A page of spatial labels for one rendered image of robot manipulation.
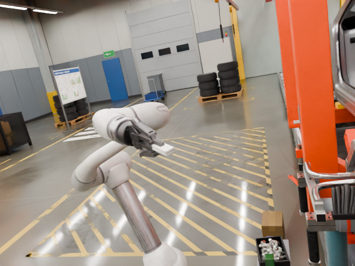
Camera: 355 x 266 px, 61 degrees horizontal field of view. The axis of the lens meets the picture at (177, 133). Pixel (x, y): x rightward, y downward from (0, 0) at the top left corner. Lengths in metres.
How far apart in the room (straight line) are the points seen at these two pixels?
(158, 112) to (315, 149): 0.96
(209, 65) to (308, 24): 10.77
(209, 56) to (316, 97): 10.75
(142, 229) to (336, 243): 0.90
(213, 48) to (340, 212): 11.37
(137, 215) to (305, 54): 1.17
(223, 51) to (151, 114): 11.21
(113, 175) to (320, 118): 1.10
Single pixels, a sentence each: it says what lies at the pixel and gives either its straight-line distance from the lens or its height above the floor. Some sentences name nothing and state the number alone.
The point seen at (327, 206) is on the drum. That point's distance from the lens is 1.34.
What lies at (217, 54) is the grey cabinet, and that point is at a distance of 12.27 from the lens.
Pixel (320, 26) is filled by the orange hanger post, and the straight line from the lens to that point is 1.66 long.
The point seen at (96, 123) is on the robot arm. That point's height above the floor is 1.41.
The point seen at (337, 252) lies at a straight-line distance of 1.60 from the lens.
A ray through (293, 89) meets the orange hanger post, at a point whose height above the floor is 0.97.
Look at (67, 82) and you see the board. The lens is 10.12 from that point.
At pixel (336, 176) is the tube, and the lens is 1.35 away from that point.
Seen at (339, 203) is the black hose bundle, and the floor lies 1.00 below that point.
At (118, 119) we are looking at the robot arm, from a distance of 0.98.
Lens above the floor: 1.58
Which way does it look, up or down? 14 degrees down
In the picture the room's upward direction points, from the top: 12 degrees counter-clockwise
